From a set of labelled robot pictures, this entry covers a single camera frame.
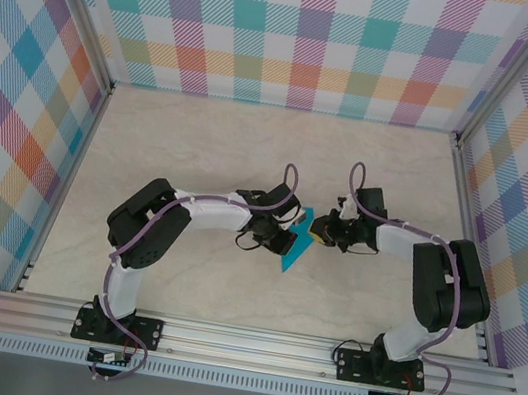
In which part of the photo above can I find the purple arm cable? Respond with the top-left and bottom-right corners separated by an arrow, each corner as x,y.
313,160 -> 486,395
89,136 -> 304,395

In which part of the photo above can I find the aluminium side rail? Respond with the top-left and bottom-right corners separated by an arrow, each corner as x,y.
412,131 -> 528,369
12,72 -> 117,304

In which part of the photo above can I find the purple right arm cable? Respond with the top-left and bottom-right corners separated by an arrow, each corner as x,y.
313,160 -> 486,395

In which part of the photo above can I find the aluminium mounting rail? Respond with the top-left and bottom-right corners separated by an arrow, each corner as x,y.
0,282 -> 528,395

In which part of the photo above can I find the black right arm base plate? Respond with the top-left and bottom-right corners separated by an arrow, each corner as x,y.
332,345 -> 429,395

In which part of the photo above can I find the small black circuit board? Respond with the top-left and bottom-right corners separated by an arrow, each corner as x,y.
87,346 -> 133,369

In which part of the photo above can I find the slotted grey cable tray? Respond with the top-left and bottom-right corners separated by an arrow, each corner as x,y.
0,334 -> 363,395

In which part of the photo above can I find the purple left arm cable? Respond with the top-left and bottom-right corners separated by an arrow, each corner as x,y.
89,136 -> 304,395

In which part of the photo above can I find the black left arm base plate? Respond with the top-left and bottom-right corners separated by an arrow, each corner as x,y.
70,305 -> 166,353

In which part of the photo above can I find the blue paper sheet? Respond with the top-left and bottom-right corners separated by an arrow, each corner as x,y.
279,204 -> 320,278

